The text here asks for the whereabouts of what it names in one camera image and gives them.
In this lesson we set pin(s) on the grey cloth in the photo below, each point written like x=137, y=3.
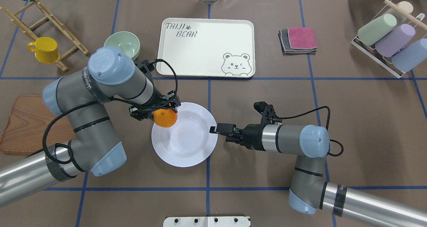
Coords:
x=285, y=44

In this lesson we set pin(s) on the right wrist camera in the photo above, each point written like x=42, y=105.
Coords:
x=268, y=113

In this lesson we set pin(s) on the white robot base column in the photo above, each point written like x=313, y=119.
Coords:
x=208, y=221

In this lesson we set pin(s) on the orange fruit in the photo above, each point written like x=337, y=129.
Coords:
x=165, y=117

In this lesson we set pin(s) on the green ceramic bowl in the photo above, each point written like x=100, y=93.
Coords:
x=127, y=42

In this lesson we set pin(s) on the wooden cutting board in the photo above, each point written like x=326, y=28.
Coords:
x=26, y=125

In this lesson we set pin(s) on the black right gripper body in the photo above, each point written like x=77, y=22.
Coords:
x=253, y=136

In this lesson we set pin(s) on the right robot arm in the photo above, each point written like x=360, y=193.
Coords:
x=309, y=191

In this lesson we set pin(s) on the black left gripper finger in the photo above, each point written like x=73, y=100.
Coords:
x=140, y=115
x=172, y=101

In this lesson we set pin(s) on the blue tumbler cup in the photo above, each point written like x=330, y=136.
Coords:
x=411, y=56

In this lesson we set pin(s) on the yellow mug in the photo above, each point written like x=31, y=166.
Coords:
x=45, y=50

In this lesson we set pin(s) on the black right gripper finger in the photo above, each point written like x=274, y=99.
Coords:
x=233, y=139
x=224, y=129

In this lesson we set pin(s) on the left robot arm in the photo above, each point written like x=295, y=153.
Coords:
x=82, y=136

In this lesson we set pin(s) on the cream bear tray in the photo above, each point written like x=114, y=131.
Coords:
x=207, y=48

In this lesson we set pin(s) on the beige tumbler cup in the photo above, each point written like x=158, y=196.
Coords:
x=406, y=6

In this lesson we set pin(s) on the green tumbler cup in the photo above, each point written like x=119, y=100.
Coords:
x=376, y=29

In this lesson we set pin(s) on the purple tumbler cup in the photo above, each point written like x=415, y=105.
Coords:
x=395, y=40

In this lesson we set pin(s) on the white wire cup rack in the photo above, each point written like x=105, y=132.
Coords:
x=418, y=22

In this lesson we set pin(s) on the pink cloth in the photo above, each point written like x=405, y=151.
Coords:
x=302, y=38

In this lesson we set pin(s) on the white round plate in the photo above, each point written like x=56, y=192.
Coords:
x=188, y=142

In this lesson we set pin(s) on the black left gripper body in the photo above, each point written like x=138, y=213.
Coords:
x=145, y=110

